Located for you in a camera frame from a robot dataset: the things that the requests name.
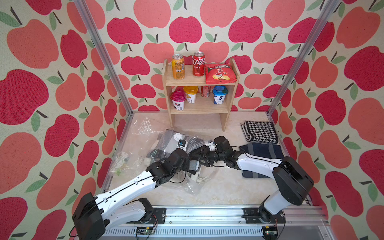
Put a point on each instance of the clear plastic vacuum bag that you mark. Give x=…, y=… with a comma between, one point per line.
x=150, y=140

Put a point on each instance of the black white houndstooth scarf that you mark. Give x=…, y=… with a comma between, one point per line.
x=261, y=132

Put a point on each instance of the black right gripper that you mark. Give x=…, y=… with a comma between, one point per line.
x=204, y=150

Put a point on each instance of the red chips bag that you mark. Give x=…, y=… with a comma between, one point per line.
x=219, y=74

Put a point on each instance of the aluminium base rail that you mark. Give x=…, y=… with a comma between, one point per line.
x=139, y=222

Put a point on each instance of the orange drink can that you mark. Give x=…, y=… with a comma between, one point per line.
x=178, y=66

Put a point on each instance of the aluminium frame post right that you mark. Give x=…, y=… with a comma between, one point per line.
x=318, y=27

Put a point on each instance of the small red can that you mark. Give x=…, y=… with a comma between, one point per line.
x=205, y=91

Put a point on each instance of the pink lid cup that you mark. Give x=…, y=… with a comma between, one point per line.
x=178, y=98

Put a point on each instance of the wooden two-tier shelf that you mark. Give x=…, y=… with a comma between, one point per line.
x=202, y=104

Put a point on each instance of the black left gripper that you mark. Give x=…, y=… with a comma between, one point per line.
x=187, y=163

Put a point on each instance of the yellow lid cup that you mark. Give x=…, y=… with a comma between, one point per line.
x=191, y=93

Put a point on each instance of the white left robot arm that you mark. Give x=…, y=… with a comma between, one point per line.
x=120, y=198

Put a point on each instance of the navy blue plaid scarf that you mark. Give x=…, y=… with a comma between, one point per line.
x=270, y=151

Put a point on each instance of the black grey striped scarf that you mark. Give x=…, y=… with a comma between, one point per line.
x=194, y=166

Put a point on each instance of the red cola can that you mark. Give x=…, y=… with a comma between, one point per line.
x=198, y=61

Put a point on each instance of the aluminium frame post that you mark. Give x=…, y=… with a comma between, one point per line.
x=90, y=24
x=318, y=27

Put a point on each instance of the blue lid cup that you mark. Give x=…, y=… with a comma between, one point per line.
x=219, y=93

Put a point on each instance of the aluminium frame post left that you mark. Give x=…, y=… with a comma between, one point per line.
x=90, y=24

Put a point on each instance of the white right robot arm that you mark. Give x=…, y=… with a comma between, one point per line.
x=294, y=184

